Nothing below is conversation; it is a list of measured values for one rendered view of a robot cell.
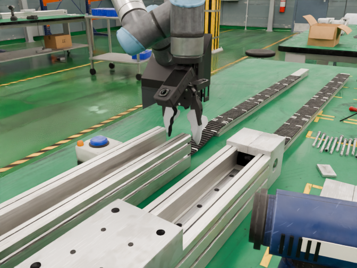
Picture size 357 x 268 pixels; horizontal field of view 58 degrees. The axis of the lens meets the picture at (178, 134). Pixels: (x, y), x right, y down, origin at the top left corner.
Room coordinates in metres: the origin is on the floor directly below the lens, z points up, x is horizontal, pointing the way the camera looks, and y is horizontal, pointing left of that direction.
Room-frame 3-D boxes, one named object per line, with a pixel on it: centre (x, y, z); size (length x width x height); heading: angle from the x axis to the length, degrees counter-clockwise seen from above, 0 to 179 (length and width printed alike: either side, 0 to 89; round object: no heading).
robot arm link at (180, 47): (0.76, -0.02, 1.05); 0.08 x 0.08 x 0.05
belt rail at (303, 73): (1.28, -0.38, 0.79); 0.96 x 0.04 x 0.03; 145
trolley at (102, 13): (5.07, 0.81, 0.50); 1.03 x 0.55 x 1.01; 65
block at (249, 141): (0.65, -0.16, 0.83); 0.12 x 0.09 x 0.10; 55
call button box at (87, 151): (0.69, 0.18, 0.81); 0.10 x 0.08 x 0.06; 55
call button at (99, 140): (0.69, 0.19, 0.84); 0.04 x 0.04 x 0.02
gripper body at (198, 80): (0.77, -0.02, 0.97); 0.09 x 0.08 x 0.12; 145
